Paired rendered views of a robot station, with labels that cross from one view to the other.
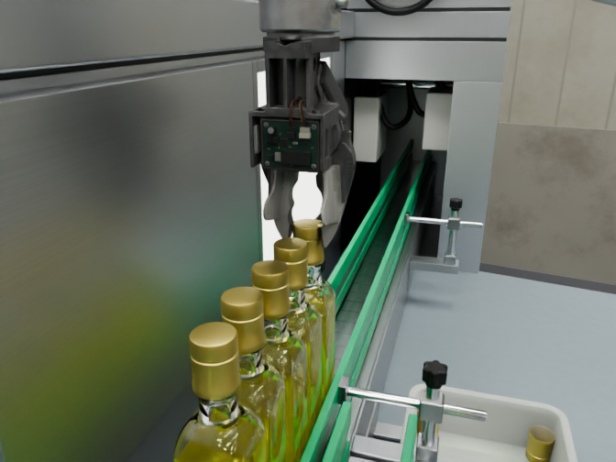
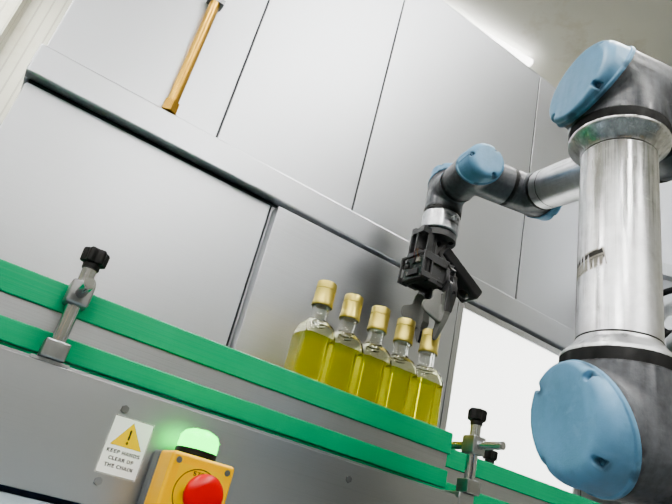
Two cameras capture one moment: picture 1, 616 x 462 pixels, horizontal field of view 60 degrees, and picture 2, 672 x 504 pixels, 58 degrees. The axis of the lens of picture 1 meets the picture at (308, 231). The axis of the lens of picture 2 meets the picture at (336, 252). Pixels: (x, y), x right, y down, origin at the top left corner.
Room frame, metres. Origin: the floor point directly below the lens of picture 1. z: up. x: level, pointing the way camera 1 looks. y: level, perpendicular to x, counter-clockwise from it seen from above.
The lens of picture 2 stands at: (-0.33, -0.63, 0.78)
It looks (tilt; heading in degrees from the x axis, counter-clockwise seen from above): 25 degrees up; 46
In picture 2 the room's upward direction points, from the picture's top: 14 degrees clockwise
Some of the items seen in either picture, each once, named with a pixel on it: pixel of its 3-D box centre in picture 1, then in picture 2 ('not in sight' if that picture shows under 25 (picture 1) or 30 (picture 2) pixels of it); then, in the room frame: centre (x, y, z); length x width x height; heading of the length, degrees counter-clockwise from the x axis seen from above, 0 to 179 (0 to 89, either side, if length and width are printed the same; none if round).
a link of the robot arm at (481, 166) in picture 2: not in sight; (479, 175); (0.49, -0.09, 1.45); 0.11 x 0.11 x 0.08; 60
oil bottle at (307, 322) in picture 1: (291, 389); (388, 416); (0.49, 0.02, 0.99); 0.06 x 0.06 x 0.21; 74
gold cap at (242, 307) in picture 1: (243, 319); (351, 308); (0.38, 0.05, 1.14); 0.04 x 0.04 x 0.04
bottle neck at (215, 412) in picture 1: (216, 385); (321, 307); (0.33, 0.07, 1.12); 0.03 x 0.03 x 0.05
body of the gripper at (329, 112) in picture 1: (299, 104); (430, 262); (0.52, 0.01, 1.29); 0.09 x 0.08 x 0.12; 164
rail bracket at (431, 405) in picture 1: (410, 407); (461, 450); (0.51, -0.12, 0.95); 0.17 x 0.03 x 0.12; 74
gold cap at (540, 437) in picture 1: (540, 445); not in sight; (0.62, -0.34, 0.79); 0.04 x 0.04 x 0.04
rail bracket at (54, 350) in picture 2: not in sight; (78, 300); (-0.08, 0.01, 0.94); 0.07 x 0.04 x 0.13; 74
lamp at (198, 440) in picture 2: not in sight; (198, 443); (0.08, -0.06, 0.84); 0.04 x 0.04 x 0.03
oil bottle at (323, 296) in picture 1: (307, 360); (415, 426); (0.55, 0.00, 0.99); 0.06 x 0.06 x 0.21; 74
